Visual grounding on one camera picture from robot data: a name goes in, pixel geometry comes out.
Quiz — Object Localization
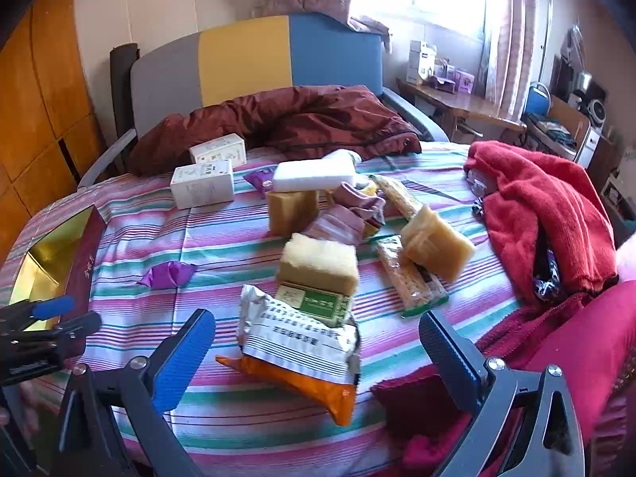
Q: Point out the wooden wardrobe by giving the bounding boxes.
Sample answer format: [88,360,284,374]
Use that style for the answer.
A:
[0,0,107,259]

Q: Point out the pink striped sock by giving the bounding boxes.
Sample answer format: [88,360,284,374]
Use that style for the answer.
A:
[303,184,387,246]

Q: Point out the grey yellow blue headboard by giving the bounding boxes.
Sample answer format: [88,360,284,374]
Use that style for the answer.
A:
[130,14,386,140]

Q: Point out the white cardboard box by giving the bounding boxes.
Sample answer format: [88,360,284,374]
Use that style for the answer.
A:
[170,160,235,209]
[189,134,248,167]

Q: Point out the purple cup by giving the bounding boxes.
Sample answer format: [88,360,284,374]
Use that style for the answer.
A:
[244,169,275,194]

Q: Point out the wooden desk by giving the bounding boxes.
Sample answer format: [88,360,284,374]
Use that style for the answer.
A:
[396,78,527,142]

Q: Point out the silver snack packet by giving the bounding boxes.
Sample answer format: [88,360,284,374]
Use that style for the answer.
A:
[236,284,361,388]

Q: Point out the tall white carton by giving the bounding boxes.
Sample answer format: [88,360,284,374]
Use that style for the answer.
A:
[406,40,438,85]

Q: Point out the breadstick packet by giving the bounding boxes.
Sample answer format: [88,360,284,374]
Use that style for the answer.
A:
[370,175,423,219]

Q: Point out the grey bed rail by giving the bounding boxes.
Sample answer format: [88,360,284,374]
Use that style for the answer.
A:
[382,87,450,142]
[77,129,137,190]

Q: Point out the dark board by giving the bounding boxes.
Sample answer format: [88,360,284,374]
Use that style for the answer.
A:
[110,42,141,160]

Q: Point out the white cabinet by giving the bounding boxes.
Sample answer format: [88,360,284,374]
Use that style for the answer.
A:
[576,126,604,170]

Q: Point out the dark red gift box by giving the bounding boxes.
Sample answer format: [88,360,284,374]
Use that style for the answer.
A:
[9,205,106,359]

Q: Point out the brown cardboard box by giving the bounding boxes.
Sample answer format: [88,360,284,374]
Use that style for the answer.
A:
[527,94,592,160]

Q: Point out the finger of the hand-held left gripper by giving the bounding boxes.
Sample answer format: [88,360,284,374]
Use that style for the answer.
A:
[0,295,76,331]
[0,312,103,355]

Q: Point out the orange snack packet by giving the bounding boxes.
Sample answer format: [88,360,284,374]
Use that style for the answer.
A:
[215,355,357,427]

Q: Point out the white foam block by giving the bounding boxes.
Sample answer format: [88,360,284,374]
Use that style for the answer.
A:
[272,159,357,192]

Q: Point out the yellow sponge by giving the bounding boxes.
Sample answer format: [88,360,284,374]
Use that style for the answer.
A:
[401,205,477,283]
[267,189,320,237]
[276,233,359,295]

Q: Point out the red towel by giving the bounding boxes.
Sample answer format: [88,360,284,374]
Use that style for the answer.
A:
[464,140,619,304]

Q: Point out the purple candy wrapper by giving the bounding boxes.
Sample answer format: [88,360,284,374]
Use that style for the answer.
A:
[138,261,198,289]

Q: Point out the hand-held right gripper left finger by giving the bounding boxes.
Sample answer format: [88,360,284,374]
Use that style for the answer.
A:
[52,308,217,477]

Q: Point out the green label box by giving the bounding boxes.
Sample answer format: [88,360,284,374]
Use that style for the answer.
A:
[275,281,353,328]

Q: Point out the maroon quilt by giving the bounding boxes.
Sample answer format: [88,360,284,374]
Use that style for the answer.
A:
[128,85,423,176]

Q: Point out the silver radio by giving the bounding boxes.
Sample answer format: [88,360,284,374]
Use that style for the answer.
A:
[569,89,607,127]

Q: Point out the magenta blanket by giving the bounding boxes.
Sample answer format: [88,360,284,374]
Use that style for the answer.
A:
[370,278,636,477]

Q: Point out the cracker packet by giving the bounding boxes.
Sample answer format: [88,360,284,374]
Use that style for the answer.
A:
[375,236,449,319]

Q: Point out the black patterned cloth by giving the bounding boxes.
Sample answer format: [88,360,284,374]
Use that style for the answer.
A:
[534,248,562,301]

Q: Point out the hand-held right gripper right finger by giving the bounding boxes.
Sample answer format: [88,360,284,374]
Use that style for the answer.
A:
[419,310,587,477]

